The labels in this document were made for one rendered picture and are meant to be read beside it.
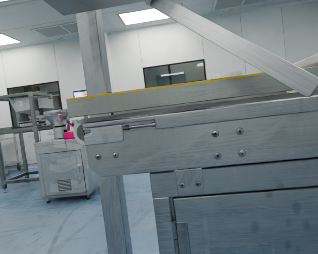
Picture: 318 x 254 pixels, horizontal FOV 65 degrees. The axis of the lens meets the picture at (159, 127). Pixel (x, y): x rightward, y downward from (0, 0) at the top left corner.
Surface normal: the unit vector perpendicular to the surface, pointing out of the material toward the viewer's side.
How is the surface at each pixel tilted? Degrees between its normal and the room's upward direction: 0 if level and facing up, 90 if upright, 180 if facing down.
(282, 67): 87
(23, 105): 90
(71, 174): 94
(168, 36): 90
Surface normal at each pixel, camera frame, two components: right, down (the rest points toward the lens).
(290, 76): -0.64, 0.07
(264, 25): -0.11, 0.07
